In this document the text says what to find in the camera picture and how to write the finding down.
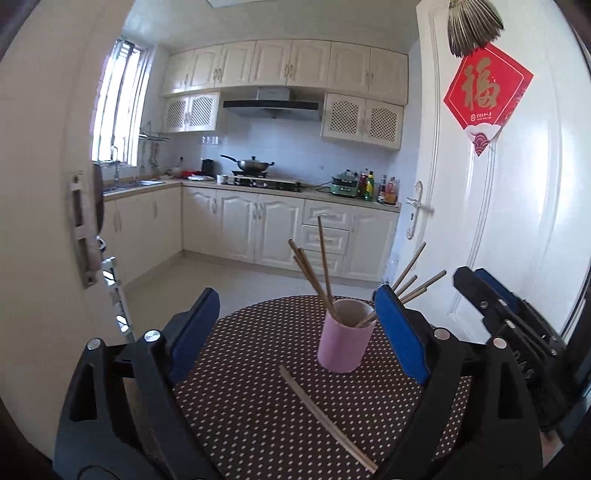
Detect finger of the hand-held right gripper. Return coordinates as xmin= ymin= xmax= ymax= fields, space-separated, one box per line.
xmin=452 ymin=266 xmax=507 ymax=325
xmin=475 ymin=268 xmax=528 ymax=315

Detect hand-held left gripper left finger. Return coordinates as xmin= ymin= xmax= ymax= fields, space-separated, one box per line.
xmin=53 ymin=287 xmax=221 ymax=480

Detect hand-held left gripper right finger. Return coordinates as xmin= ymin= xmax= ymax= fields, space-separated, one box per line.
xmin=373 ymin=284 xmax=543 ymax=480

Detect pink cup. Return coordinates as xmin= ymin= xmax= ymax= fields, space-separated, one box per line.
xmin=317 ymin=298 xmax=377 ymax=374

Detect wooden chopstick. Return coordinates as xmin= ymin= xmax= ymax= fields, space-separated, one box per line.
xmin=283 ymin=366 xmax=378 ymax=470
xmin=279 ymin=366 xmax=376 ymax=474

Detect bunch of wooden chopsticks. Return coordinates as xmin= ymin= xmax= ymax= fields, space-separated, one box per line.
xmin=287 ymin=215 xmax=448 ymax=329

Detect white door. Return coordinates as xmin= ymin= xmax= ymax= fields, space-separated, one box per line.
xmin=392 ymin=0 xmax=591 ymax=335

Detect brown polka-dot tablecloth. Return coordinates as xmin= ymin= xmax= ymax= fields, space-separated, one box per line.
xmin=173 ymin=295 xmax=472 ymax=480

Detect cream lower cabinets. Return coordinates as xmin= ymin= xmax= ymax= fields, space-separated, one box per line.
xmin=102 ymin=184 xmax=401 ymax=283

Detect metal door latch plate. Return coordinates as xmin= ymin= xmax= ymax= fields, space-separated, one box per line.
xmin=68 ymin=170 xmax=103 ymax=290

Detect green electric cooker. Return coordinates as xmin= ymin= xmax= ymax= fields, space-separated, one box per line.
xmin=329 ymin=171 xmax=361 ymax=199

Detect steel kitchen sink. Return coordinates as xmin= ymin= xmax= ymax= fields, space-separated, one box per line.
xmin=103 ymin=179 xmax=165 ymax=193

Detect gas stove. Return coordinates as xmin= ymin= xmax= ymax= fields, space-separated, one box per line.
xmin=230 ymin=172 xmax=304 ymax=193

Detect steel wok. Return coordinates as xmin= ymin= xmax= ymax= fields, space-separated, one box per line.
xmin=220 ymin=154 xmax=276 ymax=175

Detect red door poster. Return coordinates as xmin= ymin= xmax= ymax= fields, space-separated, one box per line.
xmin=443 ymin=43 xmax=534 ymax=158

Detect kitchen window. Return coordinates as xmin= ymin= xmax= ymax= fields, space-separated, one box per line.
xmin=91 ymin=39 xmax=149 ymax=165

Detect black range hood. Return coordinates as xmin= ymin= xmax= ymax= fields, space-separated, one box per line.
xmin=222 ymin=88 xmax=322 ymax=122

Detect hanging grey fan ornament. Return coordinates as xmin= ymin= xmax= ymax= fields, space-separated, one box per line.
xmin=446 ymin=0 xmax=505 ymax=59

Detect cream upper cabinet row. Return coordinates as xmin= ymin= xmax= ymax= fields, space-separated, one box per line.
xmin=161 ymin=40 xmax=410 ymax=105

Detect metal folding frame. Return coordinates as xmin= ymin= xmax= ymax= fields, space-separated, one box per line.
xmin=100 ymin=255 xmax=136 ymax=343

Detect silver door handle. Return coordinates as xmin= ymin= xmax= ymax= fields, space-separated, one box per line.
xmin=406 ymin=180 xmax=435 ymax=240

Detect wall utensil rack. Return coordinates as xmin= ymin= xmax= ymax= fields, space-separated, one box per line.
xmin=139 ymin=120 xmax=171 ymax=167

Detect wide lattice-door wall cabinet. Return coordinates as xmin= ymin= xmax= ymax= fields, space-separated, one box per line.
xmin=321 ymin=92 xmax=407 ymax=151

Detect small lattice-door wall cabinet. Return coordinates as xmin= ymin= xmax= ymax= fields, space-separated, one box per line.
xmin=163 ymin=91 xmax=221 ymax=134

